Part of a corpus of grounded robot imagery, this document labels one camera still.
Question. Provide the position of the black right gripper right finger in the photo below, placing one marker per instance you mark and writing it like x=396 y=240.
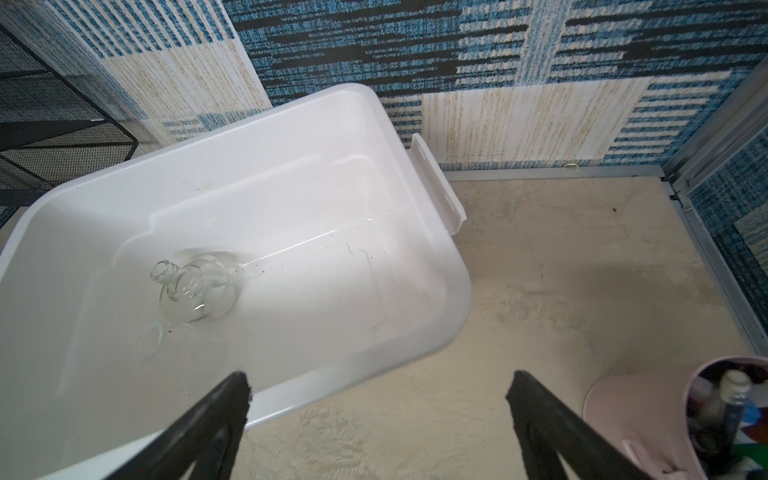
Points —
x=550 y=435

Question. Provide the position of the black wire shelf rack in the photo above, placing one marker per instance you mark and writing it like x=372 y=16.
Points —
x=51 y=132

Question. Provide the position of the pink metal pen bucket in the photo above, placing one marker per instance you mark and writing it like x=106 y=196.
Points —
x=644 y=416

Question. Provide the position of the clear glass flask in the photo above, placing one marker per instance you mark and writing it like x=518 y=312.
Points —
x=187 y=303

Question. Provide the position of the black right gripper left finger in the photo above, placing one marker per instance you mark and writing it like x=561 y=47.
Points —
x=202 y=443

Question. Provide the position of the white plastic storage bin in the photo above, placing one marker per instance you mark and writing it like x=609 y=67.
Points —
x=306 y=246

